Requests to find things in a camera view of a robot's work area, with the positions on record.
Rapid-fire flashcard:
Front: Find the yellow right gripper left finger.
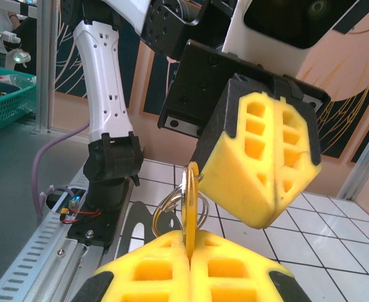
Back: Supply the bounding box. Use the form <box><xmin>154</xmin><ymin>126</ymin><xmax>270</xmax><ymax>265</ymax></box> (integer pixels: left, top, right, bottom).
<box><xmin>77</xmin><ymin>229</ymin><xmax>192</xmax><ymax>302</ymax></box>

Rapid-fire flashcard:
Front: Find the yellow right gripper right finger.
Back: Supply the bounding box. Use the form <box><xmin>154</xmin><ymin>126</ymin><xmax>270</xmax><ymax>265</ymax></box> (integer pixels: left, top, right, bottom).
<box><xmin>189</xmin><ymin>229</ymin><xmax>314</xmax><ymax>302</ymax></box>

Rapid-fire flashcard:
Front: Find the yellow plastic key tag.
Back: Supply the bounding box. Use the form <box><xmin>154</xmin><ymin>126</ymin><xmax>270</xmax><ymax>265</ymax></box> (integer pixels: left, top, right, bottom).
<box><xmin>180</xmin><ymin>160</ymin><xmax>201</xmax><ymax>258</ymax></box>

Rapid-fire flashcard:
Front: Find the small steel split ring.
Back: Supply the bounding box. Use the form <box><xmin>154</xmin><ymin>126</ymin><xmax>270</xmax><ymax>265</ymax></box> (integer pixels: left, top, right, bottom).
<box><xmin>151</xmin><ymin>164</ymin><xmax>211</xmax><ymax>236</ymax></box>

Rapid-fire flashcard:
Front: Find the grey metal base sheet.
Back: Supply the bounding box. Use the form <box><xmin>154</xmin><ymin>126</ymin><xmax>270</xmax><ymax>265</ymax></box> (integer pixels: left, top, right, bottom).
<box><xmin>0</xmin><ymin>124</ymin><xmax>92</xmax><ymax>302</ymax></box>

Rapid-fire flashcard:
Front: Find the white handheld device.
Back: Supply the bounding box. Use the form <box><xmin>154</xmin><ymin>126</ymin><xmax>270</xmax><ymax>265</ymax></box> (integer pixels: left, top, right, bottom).
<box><xmin>0</xmin><ymin>18</ymin><xmax>31</xmax><ymax>69</ymax></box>

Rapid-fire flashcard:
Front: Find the green plastic basket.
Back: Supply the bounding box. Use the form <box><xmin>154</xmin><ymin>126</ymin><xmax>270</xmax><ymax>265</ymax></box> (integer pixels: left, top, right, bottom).
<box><xmin>0</xmin><ymin>64</ymin><xmax>38</xmax><ymax>140</ymax></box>

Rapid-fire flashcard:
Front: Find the aluminium frame post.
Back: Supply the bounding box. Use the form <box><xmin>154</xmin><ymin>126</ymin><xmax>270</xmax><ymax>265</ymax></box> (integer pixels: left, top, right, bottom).
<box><xmin>337</xmin><ymin>115</ymin><xmax>369</xmax><ymax>203</ymax></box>
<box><xmin>35</xmin><ymin>0</ymin><xmax>61</xmax><ymax>135</ymax></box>

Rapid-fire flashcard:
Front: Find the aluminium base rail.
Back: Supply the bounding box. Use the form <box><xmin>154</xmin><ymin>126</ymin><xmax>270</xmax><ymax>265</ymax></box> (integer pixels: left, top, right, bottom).
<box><xmin>57</xmin><ymin>176</ymin><xmax>141</xmax><ymax>302</ymax></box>

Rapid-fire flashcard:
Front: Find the small circuit board with wires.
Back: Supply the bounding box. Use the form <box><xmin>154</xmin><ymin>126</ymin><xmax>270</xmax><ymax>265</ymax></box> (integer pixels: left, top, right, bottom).
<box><xmin>60</xmin><ymin>194</ymin><xmax>102</xmax><ymax>225</ymax></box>

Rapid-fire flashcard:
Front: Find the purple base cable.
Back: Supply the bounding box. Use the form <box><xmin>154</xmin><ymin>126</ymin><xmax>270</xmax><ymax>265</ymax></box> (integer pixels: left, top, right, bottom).
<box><xmin>41</xmin><ymin>184</ymin><xmax>75</xmax><ymax>207</ymax></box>

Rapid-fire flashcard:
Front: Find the grey slotted cable duct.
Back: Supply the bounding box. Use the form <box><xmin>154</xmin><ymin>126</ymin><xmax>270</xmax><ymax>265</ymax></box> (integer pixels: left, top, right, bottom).
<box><xmin>0</xmin><ymin>171</ymin><xmax>89</xmax><ymax>302</ymax></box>

